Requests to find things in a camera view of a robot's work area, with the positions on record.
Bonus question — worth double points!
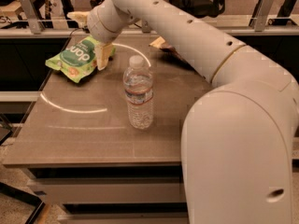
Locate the middle metal railing bracket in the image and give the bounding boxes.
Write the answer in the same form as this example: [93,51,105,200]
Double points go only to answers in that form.
[141,20,151,33]

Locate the grey upper drawer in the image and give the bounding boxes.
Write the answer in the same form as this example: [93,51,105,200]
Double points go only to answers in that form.
[28,178,186,204]

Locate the right metal railing bracket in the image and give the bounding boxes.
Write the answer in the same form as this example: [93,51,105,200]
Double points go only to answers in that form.
[252,0,274,32]

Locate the brown chip bag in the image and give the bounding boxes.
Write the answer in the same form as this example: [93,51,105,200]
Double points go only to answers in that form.
[149,36,187,63]

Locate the metal railing bracket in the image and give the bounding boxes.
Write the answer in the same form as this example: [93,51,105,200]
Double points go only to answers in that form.
[252,0,274,32]
[19,0,44,35]
[141,20,151,33]

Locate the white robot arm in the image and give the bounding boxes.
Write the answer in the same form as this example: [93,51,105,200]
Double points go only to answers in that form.
[68,0,298,224]

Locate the green rice chip bag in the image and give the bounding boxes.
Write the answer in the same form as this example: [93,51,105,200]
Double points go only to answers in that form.
[45,35,115,83]

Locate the left metal railing bracket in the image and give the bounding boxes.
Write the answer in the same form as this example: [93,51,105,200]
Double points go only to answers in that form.
[19,0,44,35]

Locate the grey lower drawer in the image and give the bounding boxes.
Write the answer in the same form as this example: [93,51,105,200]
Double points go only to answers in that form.
[58,214,189,224]

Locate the clear plastic water bottle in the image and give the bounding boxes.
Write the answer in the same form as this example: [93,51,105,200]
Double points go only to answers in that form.
[122,55,153,130]

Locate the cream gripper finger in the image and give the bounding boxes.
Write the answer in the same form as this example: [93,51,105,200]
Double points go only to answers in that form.
[67,11,90,25]
[94,43,113,71]

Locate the grey drawer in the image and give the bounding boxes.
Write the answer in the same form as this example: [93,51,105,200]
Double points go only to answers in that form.
[58,214,189,224]
[28,178,186,204]

